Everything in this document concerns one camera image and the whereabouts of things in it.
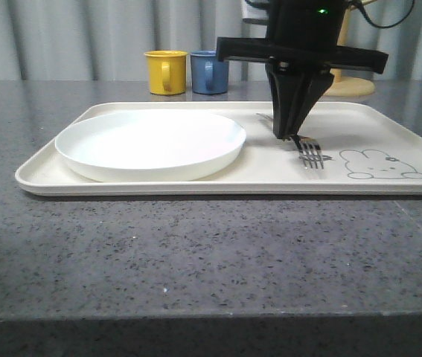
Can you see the wooden mug tree stand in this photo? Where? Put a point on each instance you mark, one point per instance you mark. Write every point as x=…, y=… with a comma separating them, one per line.
x=344, y=86

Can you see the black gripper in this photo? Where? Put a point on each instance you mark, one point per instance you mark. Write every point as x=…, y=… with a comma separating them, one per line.
x=303, y=32

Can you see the cream rabbit serving tray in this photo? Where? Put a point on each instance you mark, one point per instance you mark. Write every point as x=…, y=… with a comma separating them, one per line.
x=364, y=153

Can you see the silver metal fork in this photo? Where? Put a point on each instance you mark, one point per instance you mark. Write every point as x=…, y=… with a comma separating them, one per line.
x=309, y=151

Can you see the yellow mug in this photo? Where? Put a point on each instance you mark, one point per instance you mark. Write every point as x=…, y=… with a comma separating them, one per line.
x=167, y=71

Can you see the white round plate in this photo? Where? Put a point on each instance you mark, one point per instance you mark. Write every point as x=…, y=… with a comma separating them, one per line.
x=151, y=145

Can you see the blue mug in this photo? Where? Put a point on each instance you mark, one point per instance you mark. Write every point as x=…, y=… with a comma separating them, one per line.
x=208, y=74

